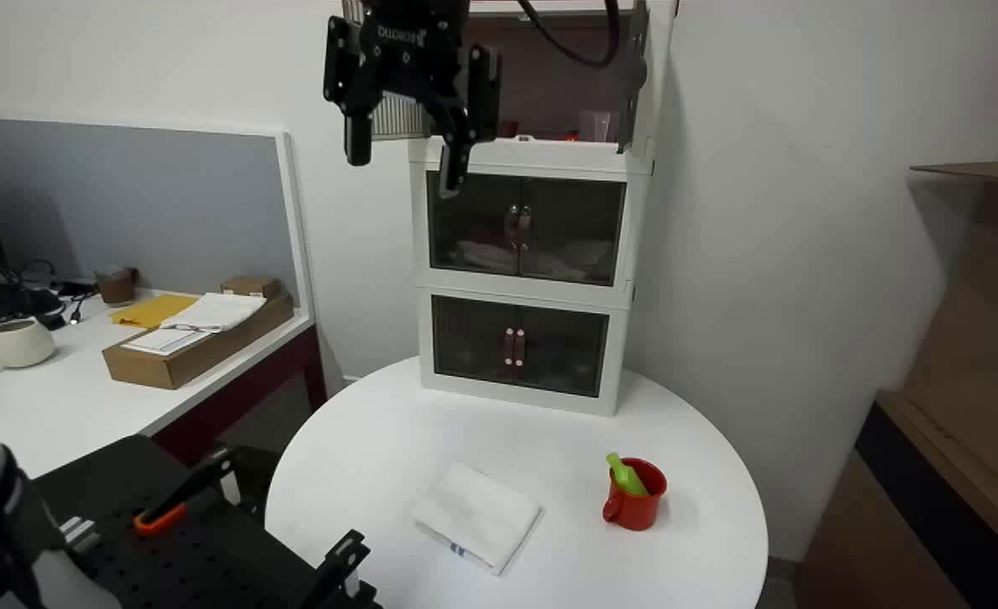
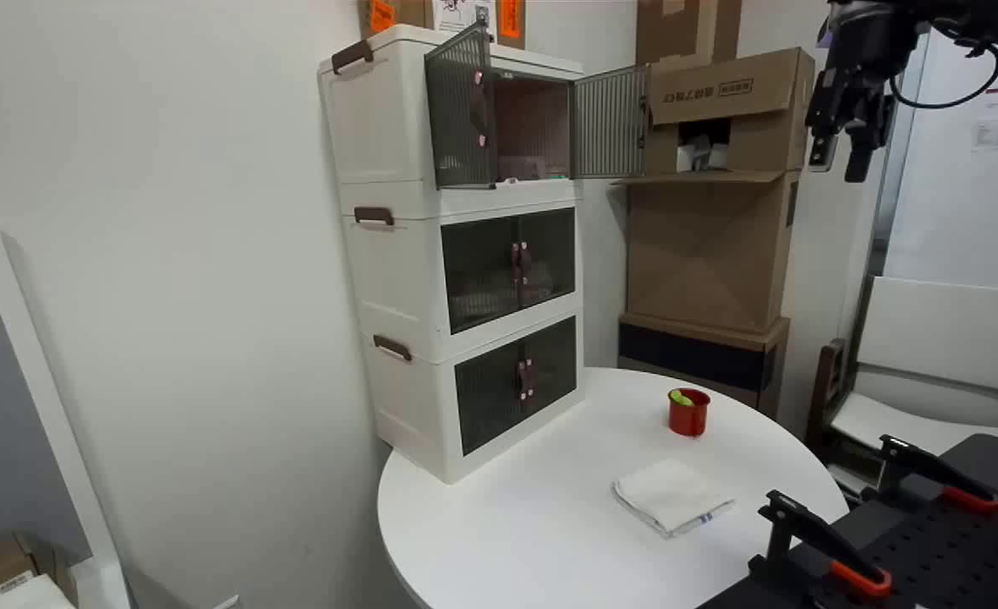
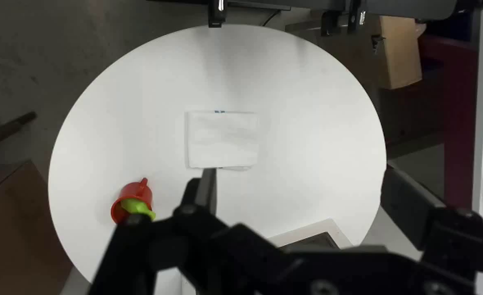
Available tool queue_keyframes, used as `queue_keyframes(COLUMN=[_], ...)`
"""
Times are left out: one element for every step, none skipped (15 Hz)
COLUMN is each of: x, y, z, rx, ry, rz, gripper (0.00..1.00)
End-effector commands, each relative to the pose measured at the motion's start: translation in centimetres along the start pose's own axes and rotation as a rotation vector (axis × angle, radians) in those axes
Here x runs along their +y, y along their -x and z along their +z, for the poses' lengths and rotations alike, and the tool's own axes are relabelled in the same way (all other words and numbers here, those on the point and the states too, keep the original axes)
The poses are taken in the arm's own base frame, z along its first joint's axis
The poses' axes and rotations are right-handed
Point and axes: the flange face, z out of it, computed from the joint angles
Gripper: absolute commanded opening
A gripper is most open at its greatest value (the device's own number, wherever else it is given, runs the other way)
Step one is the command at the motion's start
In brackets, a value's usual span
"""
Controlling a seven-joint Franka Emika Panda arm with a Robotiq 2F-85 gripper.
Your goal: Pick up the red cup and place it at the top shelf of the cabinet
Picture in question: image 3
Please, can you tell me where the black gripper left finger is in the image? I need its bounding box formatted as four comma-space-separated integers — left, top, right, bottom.
88, 168, 218, 295

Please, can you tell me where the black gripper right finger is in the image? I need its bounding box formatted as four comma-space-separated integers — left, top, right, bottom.
381, 165, 483, 272

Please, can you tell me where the red cup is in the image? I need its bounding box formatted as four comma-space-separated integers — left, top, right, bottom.
110, 177, 155, 222

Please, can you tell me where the green object in cup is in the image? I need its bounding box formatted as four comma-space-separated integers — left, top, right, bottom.
121, 198, 155, 219

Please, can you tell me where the white folded cloth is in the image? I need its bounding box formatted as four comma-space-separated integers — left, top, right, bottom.
185, 111, 260, 168

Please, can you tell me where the brown cardboard box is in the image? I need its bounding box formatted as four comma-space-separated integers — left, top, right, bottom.
373, 16, 422, 90

